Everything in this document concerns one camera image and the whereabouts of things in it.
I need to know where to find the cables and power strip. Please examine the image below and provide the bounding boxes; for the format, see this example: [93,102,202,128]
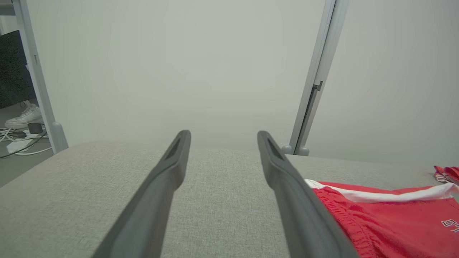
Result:
[0,127,52,156]

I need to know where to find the black trousers of person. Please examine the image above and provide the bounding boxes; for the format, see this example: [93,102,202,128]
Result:
[0,30,36,109]

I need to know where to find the grey double partition post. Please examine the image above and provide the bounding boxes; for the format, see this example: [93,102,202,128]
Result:
[281,0,350,156]

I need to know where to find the red jersey with white sleeves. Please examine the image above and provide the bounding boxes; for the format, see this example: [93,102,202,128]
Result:
[433,165,459,186]

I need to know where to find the red basketball shorts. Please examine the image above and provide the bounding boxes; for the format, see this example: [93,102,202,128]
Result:
[305,178,459,258]

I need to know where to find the white sneaker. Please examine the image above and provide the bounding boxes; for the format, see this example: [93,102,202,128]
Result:
[4,102,44,129]

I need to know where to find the white power strip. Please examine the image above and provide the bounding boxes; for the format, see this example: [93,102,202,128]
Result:
[6,138,36,154]

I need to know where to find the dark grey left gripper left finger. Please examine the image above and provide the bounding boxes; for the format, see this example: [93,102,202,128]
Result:
[93,130,191,258]

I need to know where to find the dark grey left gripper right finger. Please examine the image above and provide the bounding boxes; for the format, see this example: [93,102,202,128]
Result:
[257,131,360,258]

